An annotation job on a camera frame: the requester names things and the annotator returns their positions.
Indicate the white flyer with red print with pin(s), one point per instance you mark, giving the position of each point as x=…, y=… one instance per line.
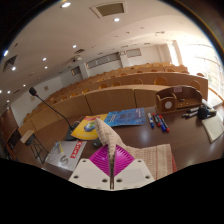
x=66, y=155

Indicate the red marker pen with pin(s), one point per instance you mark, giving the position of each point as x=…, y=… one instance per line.
x=156, y=119
x=164, y=123

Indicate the wooden chair with black frame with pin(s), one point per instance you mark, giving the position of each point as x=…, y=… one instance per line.
x=31, y=138

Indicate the beige waffle-knit towel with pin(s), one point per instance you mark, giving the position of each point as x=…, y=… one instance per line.
x=153, y=160

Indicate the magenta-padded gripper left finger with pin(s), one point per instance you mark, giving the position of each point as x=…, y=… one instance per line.
x=83, y=171

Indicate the ceiling projector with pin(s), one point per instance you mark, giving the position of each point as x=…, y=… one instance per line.
x=77, y=59

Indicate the yellow booklet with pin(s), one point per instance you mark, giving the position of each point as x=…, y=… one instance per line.
x=83, y=128

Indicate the wooden desk organizer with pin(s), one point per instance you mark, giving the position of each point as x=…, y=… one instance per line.
x=176, y=98

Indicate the black gooseneck desk microphone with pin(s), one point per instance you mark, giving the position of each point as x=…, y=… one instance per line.
x=50, y=106

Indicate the blue booklet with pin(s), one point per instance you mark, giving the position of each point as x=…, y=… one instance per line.
x=126, y=117

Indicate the recessed ceiling lights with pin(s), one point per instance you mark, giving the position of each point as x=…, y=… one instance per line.
x=66, y=4

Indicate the wooden lecture hall seat rows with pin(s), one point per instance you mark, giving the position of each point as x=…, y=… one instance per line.
x=110, y=96

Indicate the white notebook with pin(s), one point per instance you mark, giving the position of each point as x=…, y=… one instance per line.
x=213, y=128

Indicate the ceiling air vent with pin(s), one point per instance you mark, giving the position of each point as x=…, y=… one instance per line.
x=109, y=9

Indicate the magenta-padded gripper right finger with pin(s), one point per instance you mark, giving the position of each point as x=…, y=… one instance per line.
x=136, y=171

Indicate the black marker pen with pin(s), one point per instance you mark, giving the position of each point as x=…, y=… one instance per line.
x=190, y=114

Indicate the black handheld microphone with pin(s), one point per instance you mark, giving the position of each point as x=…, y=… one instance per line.
x=204, y=112

